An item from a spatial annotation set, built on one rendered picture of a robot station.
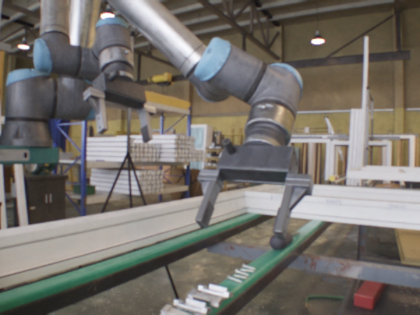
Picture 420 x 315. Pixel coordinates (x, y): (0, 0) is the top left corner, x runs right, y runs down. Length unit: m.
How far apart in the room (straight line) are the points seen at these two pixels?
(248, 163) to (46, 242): 0.36
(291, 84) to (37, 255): 0.55
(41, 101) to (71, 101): 0.10
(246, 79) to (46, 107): 0.81
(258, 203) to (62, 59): 0.77
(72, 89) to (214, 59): 0.74
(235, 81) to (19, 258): 0.48
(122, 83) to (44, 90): 0.46
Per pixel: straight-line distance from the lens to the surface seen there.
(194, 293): 0.47
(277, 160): 0.54
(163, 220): 0.79
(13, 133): 1.22
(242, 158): 0.56
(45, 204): 4.50
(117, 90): 0.82
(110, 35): 0.92
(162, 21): 0.79
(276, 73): 0.66
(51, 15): 1.07
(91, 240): 0.65
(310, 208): 1.09
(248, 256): 0.87
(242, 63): 0.64
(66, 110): 1.26
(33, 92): 1.23
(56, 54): 0.98
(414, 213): 1.06
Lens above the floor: 1.06
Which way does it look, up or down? 1 degrees down
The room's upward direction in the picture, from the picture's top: 1 degrees clockwise
